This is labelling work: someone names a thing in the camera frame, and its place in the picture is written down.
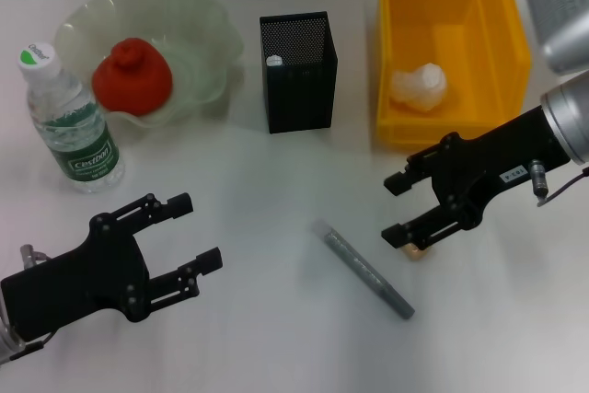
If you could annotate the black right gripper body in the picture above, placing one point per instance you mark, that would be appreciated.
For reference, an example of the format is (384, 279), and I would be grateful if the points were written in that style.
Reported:
(497, 163)

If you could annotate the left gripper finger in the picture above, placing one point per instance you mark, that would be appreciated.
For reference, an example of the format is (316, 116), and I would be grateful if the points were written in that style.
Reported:
(209, 260)
(179, 206)

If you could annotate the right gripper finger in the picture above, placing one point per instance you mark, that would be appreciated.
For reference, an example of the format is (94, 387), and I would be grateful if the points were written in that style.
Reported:
(398, 183)
(396, 235)

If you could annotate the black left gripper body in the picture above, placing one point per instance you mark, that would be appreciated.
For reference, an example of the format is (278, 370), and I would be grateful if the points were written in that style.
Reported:
(78, 282)

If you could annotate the tan eraser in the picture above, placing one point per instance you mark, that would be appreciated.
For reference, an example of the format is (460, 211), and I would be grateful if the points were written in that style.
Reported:
(416, 252)

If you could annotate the grey marker pen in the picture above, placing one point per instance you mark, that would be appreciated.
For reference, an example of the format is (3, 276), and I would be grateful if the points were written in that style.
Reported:
(363, 269)

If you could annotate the white paper ball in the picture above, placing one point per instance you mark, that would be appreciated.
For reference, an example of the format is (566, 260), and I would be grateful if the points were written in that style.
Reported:
(421, 84)

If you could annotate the clear green-label water bottle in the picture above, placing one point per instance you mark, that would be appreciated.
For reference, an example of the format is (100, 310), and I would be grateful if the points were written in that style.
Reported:
(87, 158)

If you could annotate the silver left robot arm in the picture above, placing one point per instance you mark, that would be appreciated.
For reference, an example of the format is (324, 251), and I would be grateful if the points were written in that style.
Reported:
(8, 342)

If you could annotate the black mesh pen holder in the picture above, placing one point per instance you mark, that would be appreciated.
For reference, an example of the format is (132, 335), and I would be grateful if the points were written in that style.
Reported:
(299, 98)

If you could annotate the pale green glass fruit plate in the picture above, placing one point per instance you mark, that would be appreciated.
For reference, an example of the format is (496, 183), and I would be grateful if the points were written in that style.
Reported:
(193, 34)

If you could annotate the yellow plastic bin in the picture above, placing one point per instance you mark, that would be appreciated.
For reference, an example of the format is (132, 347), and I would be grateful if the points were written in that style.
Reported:
(460, 126)

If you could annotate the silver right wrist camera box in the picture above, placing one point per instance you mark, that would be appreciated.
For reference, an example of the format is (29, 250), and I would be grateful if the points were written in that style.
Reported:
(559, 11)

